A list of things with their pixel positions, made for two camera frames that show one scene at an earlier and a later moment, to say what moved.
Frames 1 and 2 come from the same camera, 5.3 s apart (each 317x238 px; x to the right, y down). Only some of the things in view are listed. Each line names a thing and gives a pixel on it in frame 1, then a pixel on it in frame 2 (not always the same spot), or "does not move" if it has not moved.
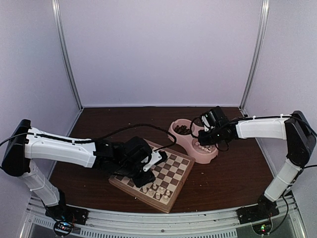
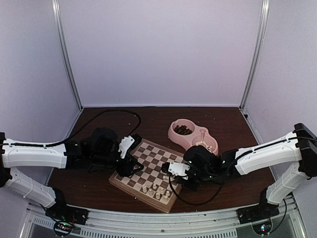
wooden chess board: [170, 175] does not move
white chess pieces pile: [207, 148] does not move
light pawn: [150, 193] does not move
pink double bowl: [185, 134] does not move
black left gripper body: [139, 182] → [124, 170]
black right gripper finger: [206, 138] → [187, 184]
